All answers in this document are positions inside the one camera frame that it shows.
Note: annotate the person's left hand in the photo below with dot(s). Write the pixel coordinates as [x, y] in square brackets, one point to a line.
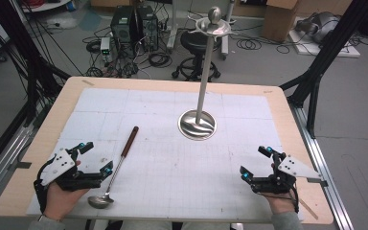
[60, 199]

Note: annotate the black round stool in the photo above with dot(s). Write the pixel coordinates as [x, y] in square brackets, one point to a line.
[192, 44]

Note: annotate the black computer tower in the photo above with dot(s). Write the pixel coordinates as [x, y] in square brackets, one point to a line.
[148, 27]
[121, 25]

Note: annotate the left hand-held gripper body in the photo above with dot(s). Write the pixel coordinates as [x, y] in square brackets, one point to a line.
[57, 166]

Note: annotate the grey bag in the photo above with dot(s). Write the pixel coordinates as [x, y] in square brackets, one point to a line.
[321, 25]

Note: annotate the person's right hand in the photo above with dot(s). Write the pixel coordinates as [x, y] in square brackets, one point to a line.
[281, 202]

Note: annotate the white stand post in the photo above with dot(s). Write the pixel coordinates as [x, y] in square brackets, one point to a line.
[226, 32]
[173, 25]

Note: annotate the brown cardboard box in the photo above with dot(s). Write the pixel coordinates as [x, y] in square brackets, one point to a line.
[279, 19]

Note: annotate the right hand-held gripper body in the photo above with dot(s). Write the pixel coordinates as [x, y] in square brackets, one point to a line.
[295, 169]

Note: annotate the white grid mat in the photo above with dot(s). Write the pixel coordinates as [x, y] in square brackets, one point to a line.
[172, 172]

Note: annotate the small bench power supply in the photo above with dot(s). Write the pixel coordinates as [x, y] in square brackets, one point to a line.
[105, 48]

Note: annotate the thin wooden stick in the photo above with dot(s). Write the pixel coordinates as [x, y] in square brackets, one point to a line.
[309, 208]

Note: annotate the black frame strut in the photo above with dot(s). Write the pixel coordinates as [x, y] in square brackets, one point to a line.
[28, 64]
[329, 54]

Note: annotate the steel utensil stand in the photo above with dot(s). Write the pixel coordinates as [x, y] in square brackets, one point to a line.
[198, 127]

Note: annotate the white flat board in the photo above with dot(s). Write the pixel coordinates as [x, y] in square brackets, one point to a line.
[332, 49]

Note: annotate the aluminium rail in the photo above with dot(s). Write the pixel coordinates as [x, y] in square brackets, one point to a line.
[3, 163]
[322, 166]

